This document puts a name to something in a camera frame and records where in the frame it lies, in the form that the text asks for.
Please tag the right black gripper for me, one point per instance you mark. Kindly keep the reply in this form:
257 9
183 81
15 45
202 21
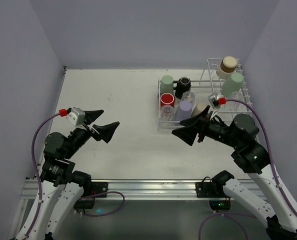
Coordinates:
202 128

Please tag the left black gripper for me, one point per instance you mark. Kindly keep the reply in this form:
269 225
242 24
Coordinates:
90 128

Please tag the lavender cup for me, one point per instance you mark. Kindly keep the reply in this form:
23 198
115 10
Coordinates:
183 111

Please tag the beige cup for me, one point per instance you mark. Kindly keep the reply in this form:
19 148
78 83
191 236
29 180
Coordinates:
200 108

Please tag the clear glass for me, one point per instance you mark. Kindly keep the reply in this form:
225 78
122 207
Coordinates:
167 113
188 96

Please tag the red mug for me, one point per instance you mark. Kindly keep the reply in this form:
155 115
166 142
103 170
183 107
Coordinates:
167 99

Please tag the black mug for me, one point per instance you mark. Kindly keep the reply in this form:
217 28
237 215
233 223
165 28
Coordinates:
182 85

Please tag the clear glass front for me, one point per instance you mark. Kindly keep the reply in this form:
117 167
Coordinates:
167 113

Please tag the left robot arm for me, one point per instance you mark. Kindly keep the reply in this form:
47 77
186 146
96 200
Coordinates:
60 187

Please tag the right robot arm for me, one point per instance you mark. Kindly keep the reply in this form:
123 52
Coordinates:
278 210

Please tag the clear glass upper rack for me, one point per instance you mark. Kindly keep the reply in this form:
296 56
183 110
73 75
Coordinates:
232 105

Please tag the tall light green cup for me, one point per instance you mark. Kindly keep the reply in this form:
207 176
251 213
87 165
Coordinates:
232 84

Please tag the brown and cream cup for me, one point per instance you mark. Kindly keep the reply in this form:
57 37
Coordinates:
227 67

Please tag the left black controller box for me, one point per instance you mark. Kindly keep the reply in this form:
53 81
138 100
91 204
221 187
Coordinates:
82 205

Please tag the black controller box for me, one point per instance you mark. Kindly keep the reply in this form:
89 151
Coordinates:
220 205
82 205

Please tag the right black controller box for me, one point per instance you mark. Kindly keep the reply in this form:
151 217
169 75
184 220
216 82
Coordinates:
220 205

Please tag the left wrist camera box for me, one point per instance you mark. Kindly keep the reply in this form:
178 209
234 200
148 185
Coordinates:
76 117

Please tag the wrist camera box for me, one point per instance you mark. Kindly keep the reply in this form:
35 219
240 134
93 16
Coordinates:
76 117
214 100

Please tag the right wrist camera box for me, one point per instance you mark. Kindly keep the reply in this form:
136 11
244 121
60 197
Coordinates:
214 100

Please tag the white wire dish rack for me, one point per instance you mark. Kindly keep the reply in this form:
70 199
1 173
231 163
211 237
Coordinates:
205 82

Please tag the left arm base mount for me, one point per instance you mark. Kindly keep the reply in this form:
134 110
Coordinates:
99 187

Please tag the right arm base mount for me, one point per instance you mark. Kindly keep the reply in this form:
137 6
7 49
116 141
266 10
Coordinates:
206 188

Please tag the aluminium mounting rail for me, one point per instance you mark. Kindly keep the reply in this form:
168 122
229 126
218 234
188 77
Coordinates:
151 190

